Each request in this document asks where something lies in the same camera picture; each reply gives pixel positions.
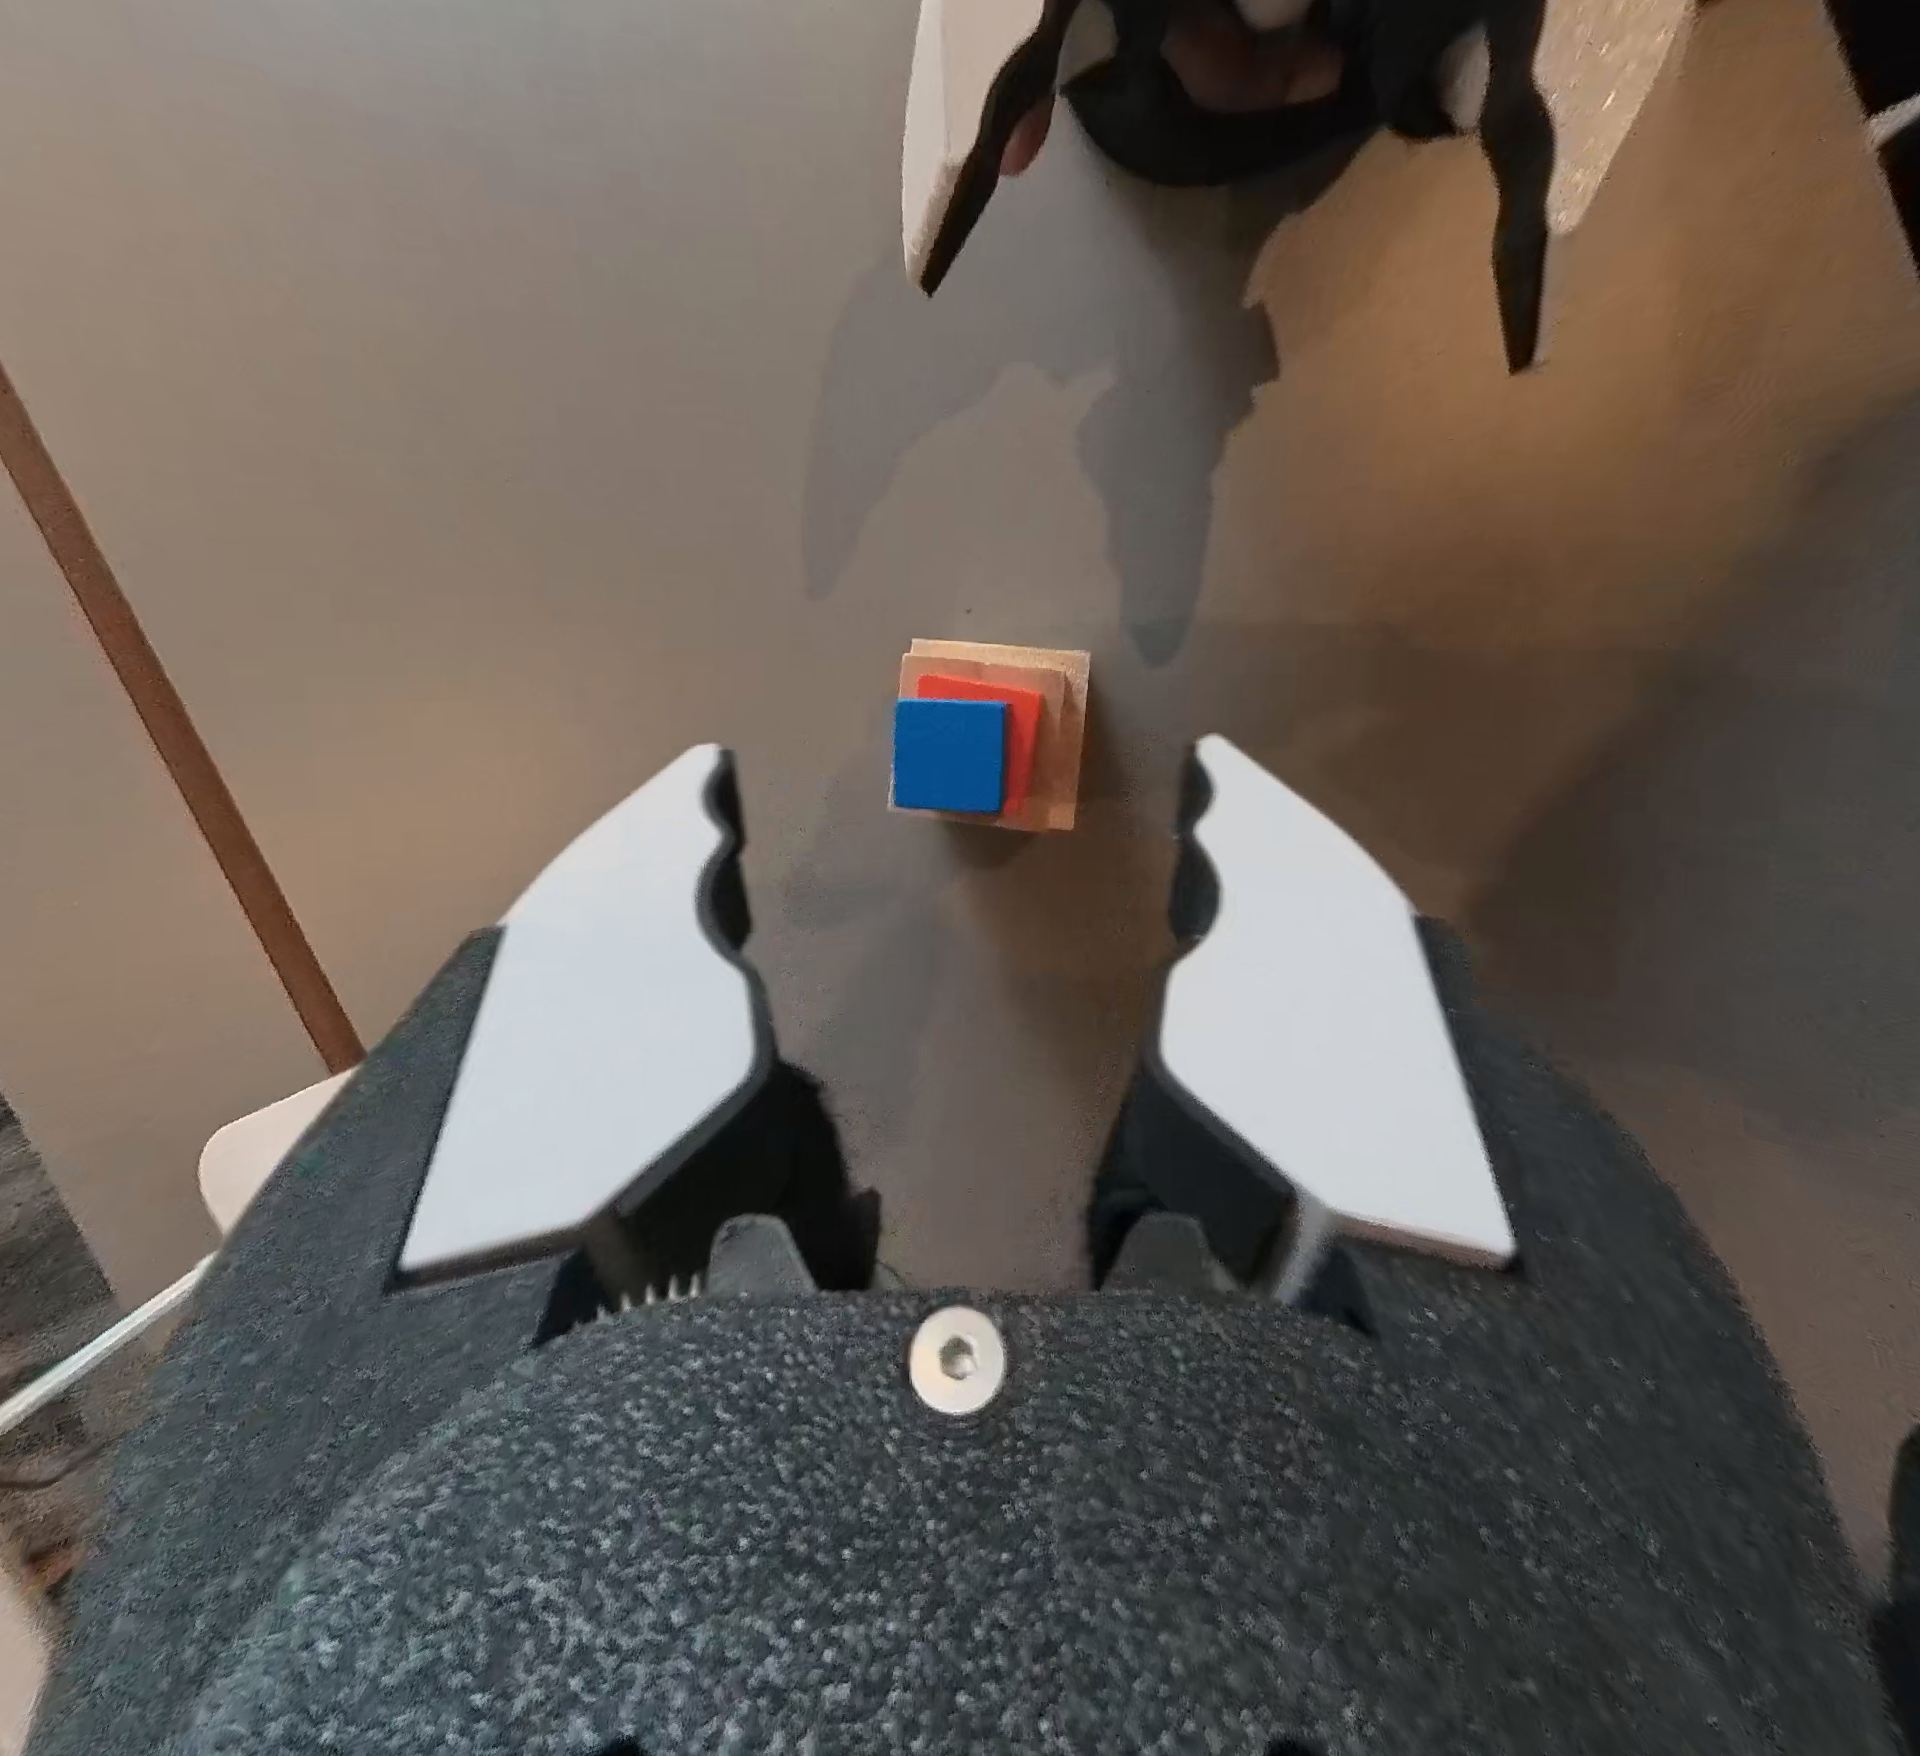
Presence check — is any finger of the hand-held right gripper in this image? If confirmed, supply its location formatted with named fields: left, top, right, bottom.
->
left=902, top=0, right=1156, bottom=296
left=1464, top=0, right=1707, bottom=375

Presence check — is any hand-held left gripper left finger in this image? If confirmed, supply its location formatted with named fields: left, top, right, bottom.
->
left=394, top=747, right=879, bottom=1287

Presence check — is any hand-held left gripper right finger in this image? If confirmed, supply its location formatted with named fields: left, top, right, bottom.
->
left=1087, top=734, right=1522, bottom=1275

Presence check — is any large wooden cube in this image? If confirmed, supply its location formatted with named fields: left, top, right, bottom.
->
left=906, top=640, right=1090, bottom=838

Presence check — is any tiny blue cube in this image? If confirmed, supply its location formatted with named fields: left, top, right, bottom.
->
left=889, top=701, right=1017, bottom=817

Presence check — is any small red cube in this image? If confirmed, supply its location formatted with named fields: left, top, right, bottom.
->
left=913, top=673, right=1047, bottom=790

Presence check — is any white document stand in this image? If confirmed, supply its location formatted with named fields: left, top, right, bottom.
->
left=0, top=1067, right=364, bottom=1434

